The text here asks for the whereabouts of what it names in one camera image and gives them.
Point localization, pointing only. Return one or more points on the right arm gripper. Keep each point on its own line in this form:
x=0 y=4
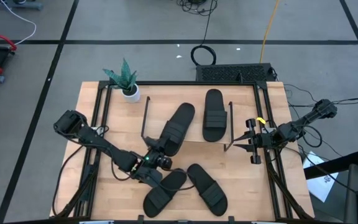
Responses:
x=267 y=140

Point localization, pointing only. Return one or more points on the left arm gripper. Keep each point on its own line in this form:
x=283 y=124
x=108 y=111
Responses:
x=148 y=174

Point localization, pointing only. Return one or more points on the black rubber slide sandal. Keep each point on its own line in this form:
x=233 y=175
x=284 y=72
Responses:
x=179 y=124
x=214 y=123
x=162 y=199
x=208 y=189

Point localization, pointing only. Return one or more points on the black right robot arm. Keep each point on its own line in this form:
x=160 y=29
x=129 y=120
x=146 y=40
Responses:
x=297 y=127

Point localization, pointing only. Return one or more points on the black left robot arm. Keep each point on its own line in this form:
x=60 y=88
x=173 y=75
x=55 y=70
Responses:
x=98 y=141

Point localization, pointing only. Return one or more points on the wooden shelf with black legs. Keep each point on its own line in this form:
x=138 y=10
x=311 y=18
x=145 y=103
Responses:
x=139 y=124

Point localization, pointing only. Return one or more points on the yellow tag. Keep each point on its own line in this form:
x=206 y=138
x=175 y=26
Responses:
x=260 y=119

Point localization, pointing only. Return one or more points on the green plant in white pot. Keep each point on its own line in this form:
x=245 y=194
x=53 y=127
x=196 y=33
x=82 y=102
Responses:
x=130 y=93

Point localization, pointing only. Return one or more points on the black table clamp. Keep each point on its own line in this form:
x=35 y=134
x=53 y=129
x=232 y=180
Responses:
x=231 y=219
x=140 y=218

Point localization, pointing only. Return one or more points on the white paper sheet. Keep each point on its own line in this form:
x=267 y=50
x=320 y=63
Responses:
x=320 y=186

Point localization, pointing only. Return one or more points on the black floor beam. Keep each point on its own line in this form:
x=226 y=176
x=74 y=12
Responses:
x=334 y=165

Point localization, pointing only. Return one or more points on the grey stand base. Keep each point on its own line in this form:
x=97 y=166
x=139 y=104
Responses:
x=11 y=4

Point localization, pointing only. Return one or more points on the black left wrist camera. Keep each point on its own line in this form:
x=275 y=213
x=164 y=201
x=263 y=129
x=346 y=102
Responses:
x=164 y=162

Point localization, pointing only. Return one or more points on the black aluminium rig frame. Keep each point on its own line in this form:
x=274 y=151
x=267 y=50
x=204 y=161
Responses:
x=179 y=83

